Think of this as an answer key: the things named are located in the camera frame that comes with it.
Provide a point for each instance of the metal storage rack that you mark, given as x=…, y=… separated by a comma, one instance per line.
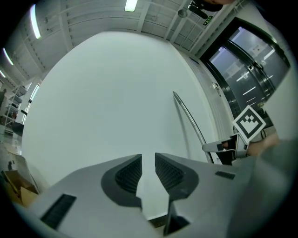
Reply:
x=15, y=102

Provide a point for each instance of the green exit sign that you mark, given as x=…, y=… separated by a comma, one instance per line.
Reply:
x=207, y=19

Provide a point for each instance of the round ceiling detector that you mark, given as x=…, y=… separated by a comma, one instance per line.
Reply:
x=182, y=13

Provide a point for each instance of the person's right forearm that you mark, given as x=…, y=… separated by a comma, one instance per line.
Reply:
x=262, y=145

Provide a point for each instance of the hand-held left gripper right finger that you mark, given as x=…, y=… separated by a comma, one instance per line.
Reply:
x=209, y=186

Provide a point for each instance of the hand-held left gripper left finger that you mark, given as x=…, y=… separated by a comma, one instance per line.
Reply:
x=88, y=186

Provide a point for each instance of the long ceiling light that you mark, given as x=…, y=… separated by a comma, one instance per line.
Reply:
x=36, y=23
x=7, y=56
x=2, y=74
x=130, y=5

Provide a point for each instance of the person's grey garment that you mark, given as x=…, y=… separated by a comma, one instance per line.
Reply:
x=272, y=186

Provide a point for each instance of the black framed glass door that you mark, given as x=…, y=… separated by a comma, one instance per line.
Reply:
x=244, y=76

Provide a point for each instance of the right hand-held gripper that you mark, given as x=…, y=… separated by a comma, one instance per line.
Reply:
x=249, y=123

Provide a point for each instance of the black head-mounted camera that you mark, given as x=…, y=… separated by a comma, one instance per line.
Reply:
x=200, y=7

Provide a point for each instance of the person's white shirt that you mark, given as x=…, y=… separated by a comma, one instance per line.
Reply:
x=282, y=104

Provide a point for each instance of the brown cardboard box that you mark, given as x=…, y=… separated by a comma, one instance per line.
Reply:
x=16, y=183

